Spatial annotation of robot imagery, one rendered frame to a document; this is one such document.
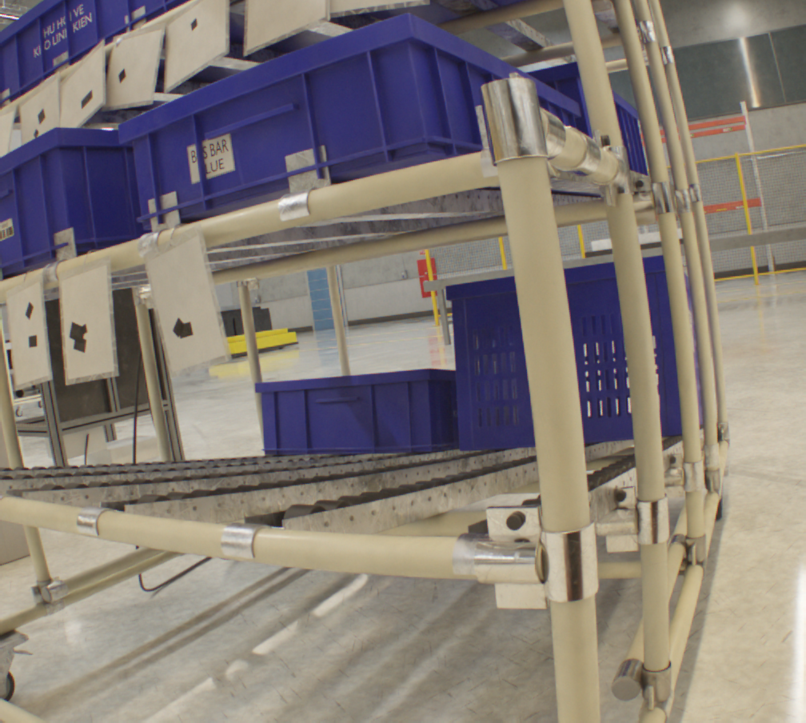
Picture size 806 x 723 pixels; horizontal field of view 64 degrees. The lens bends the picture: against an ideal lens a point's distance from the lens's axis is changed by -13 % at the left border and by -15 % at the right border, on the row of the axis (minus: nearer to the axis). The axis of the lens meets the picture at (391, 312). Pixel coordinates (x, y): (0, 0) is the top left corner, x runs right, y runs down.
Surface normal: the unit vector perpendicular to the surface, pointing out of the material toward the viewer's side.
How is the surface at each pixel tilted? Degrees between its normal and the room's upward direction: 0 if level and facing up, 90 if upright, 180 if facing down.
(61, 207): 93
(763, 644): 0
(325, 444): 79
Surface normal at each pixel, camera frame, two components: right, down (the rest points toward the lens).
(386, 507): 0.87, -0.11
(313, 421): -0.49, -0.11
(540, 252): -0.03, 0.02
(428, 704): -0.14, -0.99
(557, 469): -0.33, 0.07
